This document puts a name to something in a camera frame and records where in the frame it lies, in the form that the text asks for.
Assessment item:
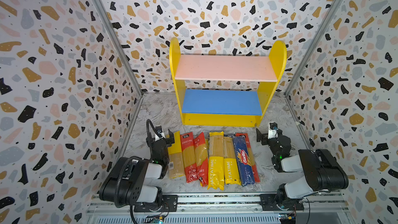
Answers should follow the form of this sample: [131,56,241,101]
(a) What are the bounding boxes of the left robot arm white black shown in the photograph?
[98,126,175,212]

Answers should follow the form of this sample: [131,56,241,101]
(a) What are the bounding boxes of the red spaghetti bag left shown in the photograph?
[180,132,198,183]

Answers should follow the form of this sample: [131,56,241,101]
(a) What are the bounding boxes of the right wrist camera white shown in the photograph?
[267,122,279,139]

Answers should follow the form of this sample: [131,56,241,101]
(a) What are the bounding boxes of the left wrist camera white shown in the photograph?
[155,126,165,141]

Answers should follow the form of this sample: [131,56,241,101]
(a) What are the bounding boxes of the yellow clear spaghetti bag leftmost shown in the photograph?
[168,131,184,179]

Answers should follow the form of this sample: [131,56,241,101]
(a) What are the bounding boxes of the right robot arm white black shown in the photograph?
[256,123,349,211]

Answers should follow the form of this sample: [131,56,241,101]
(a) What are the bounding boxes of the blue Barilla spaghetti box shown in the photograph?
[233,136,255,186]

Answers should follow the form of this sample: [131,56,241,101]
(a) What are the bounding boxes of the metal base rail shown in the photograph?
[83,192,354,224]

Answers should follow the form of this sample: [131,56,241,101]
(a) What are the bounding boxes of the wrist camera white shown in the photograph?
[267,122,279,139]
[155,126,165,141]

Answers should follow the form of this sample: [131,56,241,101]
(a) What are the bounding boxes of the red yellow spaghetti bag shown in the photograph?
[194,132,208,187]

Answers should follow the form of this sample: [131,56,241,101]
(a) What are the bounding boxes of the yellow Pastatime bag large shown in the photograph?
[208,132,224,190]

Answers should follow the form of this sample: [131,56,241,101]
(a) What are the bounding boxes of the red spaghetti bag right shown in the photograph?
[235,133,261,183]

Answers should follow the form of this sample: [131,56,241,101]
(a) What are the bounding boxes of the yellow shelf pink blue boards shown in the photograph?
[169,37,287,128]

